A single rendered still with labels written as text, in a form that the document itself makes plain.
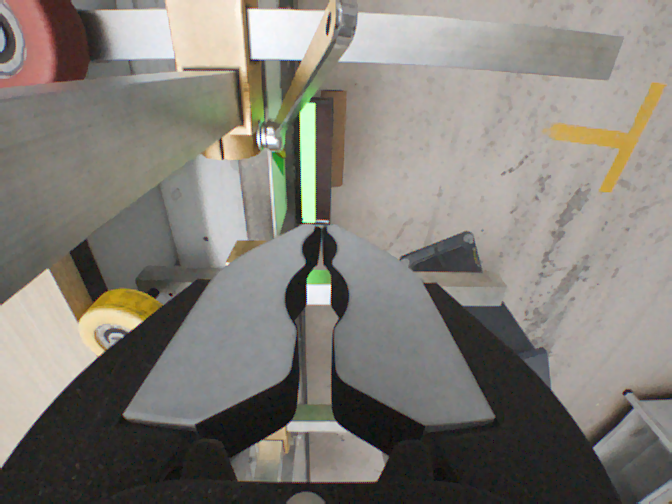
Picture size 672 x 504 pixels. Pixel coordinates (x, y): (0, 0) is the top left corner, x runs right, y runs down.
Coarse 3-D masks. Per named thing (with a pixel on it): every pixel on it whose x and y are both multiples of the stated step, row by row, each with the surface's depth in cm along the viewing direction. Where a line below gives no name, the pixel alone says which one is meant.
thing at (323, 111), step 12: (324, 108) 37; (324, 120) 38; (324, 132) 39; (324, 144) 40; (324, 156) 41; (324, 168) 41; (324, 180) 42; (324, 192) 43; (324, 204) 44; (324, 216) 45
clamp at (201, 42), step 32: (192, 0) 18; (224, 0) 19; (256, 0) 22; (192, 32) 19; (224, 32) 19; (192, 64) 20; (224, 64) 20; (256, 64) 23; (256, 96) 24; (256, 128) 24
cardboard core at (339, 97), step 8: (328, 96) 93; (336, 96) 93; (344, 96) 94; (336, 104) 94; (344, 104) 95; (336, 112) 95; (344, 112) 97; (336, 120) 96; (344, 120) 98; (336, 128) 98; (344, 128) 100; (336, 136) 99; (344, 136) 101; (336, 144) 100; (344, 144) 103; (336, 152) 102; (336, 160) 103; (336, 168) 104; (336, 176) 106; (336, 184) 108
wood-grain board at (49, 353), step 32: (64, 256) 27; (32, 288) 26; (64, 288) 27; (0, 320) 28; (32, 320) 28; (64, 320) 28; (0, 352) 31; (32, 352) 31; (64, 352) 31; (0, 384) 34; (32, 384) 34; (64, 384) 34; (0, 416) 37; (32, 416) 37; (0, 448) 42
